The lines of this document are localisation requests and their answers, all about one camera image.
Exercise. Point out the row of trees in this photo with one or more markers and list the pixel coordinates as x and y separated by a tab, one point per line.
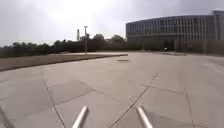
50	47

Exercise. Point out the pale lamp pole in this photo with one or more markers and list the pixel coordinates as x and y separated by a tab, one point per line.
85	40

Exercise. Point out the manhole cover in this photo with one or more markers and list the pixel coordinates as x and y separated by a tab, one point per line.
122	60

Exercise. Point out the large curved glass-fronted building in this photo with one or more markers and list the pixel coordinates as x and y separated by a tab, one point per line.
173	31

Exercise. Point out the distant tower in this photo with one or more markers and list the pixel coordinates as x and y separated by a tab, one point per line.
78	35

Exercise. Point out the robot's own part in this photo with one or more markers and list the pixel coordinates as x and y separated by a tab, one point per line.
144	117
80	118

